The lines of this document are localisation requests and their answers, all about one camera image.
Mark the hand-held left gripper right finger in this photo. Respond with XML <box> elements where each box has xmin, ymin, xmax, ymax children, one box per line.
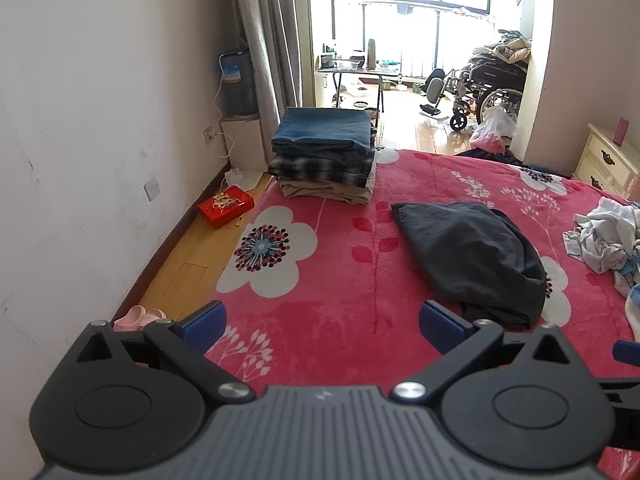
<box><xmin>391</xmin><ymin>300</ymin><xmax>576</xmax><ymax>405</ymax></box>

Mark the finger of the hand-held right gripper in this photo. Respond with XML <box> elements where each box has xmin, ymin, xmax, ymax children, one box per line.
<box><xmin>597</xmin><ymin>339</ymin><xmax>640</xmax><ymax>411</ymax></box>

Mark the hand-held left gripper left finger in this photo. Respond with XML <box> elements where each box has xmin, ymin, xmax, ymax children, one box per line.
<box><xmin>75</xmin><ymin>301</ymin><xmax>256</xmax><ymax>405</ymax></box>

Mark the dark grey garment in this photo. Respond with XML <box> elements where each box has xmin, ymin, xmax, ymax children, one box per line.
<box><xmin>391</xmin><ymin>201</ymin><xmax>548</xmax><ymax>332</ymax></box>

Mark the pile of white clothes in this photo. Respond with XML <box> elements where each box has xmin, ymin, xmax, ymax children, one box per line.
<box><xmin>562</xmin><ymin>196</ymin><xmax>640</xmax><ymax>275</ymax></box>

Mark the clothes pile on wheelchair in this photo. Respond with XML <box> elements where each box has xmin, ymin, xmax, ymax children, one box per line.
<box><xmin>470</xmin><ymin>29</ymin><xmax>533</xmax><ymax>66</ymax></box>

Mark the light blue cloth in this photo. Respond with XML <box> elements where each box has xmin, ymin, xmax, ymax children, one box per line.
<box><xmin>612</xmin><ymin>247</ymin><xmax>640</xmax><ymax>321</ymax></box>

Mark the red floral blanket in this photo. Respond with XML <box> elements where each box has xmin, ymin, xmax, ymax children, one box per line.
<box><xmin>202</xmin><ymin>147</ymin><xmax>640</xmax><ymax>480</ymax></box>

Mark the red gift bag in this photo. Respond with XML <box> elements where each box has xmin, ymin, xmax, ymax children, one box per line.
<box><xmin>197</xmin><ymin>185</ymin><xmax>256</xmax><ymax>229</ymax></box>

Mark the white bag on floor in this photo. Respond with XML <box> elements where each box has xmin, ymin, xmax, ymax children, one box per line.
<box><xmin>223</xmin><ymin>167</ymin><xmax>261</xmax><ymax>192</ymax></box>

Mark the folded beige clothing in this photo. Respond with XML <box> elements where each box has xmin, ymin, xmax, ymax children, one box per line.
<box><xmin>279</xmin><ymin>175</ymin><xmax>376</xmax><ymax>206</ymax></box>

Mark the dark cloth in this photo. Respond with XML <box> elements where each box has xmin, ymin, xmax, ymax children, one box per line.
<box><xmin>457</xmin><ymin>146</ymin><xmax>523</xmax><ymax>166</ymax></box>

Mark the folded plaid clothing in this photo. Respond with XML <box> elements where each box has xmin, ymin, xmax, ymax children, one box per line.
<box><xmin>267</xmin><ymin>152</ymin><xmax>376</xmax><ymax>187</ymax></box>

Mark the cream nightstand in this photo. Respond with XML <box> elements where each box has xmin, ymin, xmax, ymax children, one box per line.
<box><xmin>572</xmin><ymin>122</ymin><xmax>640</xmax><ymax>198</ymax></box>

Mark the plastic bag with red contents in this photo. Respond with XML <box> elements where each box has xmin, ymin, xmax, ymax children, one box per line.
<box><xmin>470</xmin><ymin>106</ymin><xmax>518</xmax><ymax>153</ymax></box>

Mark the wheelchair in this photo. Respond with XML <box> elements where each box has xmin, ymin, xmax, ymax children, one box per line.
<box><xmin>420</xmin><ymin>57</ymin><xmax>528</xmax><ymax>131</ymax></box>

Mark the blue water bottle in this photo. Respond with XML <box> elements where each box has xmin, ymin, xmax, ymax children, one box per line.
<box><xmin>220</xmin><ymin>48</ymin><xmax>256</xmax><ymax>93</ymax></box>

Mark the folding table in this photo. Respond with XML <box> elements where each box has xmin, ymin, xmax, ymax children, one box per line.
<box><xmin>317</xmin><ymin>62</ymin><xmax>401</xmax><ymax>111</ymax></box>

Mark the grey curtain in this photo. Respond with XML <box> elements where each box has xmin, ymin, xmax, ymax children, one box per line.
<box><xmin>225</xmin><ymin>0</ymin><xmax>303</xmax><ymax>133</ymax></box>

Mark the white cable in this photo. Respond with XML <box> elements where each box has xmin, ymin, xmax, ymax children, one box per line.
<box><xmin>212</xmin><ymin>52</ymin><xmax>238</xmax><ymax>173</ymax></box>

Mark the clothes drying rail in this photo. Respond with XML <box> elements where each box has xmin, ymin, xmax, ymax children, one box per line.
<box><xmin>340</xmin><ymin>0</ymin><xmax>496</xmax><ymax>21</ymax></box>

